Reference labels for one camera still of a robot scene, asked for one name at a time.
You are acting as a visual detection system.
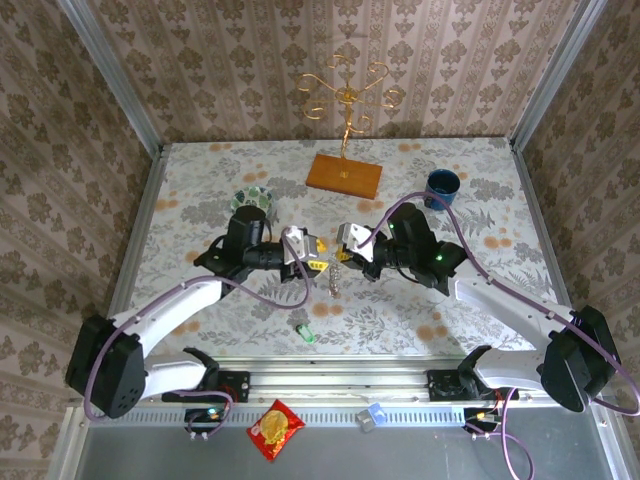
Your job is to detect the small grey blue packet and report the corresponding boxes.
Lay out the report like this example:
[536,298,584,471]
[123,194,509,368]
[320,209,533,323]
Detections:
[355,402,387,434]

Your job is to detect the aluminium frame post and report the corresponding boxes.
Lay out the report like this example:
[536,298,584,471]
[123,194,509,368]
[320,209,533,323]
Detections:
[56,0,166,156]
[509,0,609,151]

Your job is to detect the aluminium mounting rail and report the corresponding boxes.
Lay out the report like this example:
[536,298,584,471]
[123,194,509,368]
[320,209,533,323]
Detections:
[162,353,521,405]

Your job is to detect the gold jewelry stand wooden base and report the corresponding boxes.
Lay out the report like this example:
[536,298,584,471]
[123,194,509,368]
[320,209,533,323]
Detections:
[295,53,404,201]

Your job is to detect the dark blue mug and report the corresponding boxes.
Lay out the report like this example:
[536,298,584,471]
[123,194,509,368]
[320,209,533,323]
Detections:
[423,168,461,211]

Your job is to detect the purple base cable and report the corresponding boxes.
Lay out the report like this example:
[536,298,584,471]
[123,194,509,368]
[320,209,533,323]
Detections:
[164,392,235,441]
[467,387,536,480]

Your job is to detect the slotted metal cable duct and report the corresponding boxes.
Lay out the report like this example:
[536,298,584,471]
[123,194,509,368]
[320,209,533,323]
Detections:
[87,404,469,427]

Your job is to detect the red snack packet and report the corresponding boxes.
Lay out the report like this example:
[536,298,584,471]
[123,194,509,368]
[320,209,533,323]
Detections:
[246,398,306,462]

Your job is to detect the aluminium table side rail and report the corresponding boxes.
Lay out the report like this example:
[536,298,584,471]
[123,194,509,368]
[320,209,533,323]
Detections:
[509,139,571,306]
[107,144,169,321]

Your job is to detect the small black controller board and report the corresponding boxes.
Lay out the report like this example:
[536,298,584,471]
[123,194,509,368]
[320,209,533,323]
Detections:
[462,407,504,426]
[183,407,226,426]

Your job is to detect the green leaf pattern bowl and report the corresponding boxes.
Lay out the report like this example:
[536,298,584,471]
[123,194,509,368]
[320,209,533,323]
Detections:
[230,185,275,221]

